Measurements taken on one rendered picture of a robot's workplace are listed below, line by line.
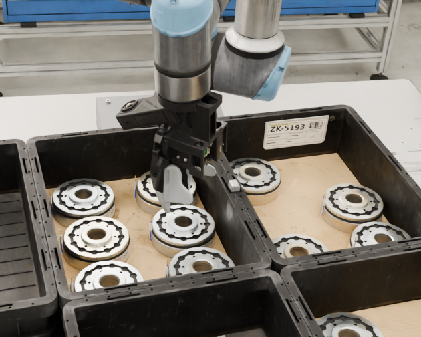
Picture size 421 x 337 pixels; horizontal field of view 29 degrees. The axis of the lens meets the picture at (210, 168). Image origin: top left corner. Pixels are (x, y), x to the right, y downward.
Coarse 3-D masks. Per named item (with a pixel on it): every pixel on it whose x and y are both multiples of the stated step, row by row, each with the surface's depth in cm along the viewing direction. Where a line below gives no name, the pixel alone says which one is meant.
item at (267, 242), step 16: (272, 112) 148; (288, 112) 148; (304, 112) 149; (320, 112) 150; (352, 112) 150; (368, 128) 145; (224, 160) 134; (400, 176) 134; (240, 192) 127; (416, 192) 130; (256, 224) 121; (400, 240) 120; (416, 240) 121; (272, 256) 115; (304, 256) 116; (320, 256) 116; (336, 256) 116
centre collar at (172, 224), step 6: (174, 216) 131; (180, 216) 132; (186, 216) 132; (192, 216) 132; (168, 222) 130; (174, 222) 130; (192, 222) 130; (174, 228) 129; (180, 228) 129; (186, 228) 129; (192, 228) 129
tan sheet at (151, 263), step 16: (48, 192) 140; (128, 192) 142; (128, 208) 138; (128, 224) 135; (144, 224) 135; (144, 240) 132; (144, 256) 128; (160, 256) 129; (144, 272) 125; (160, 272) 126
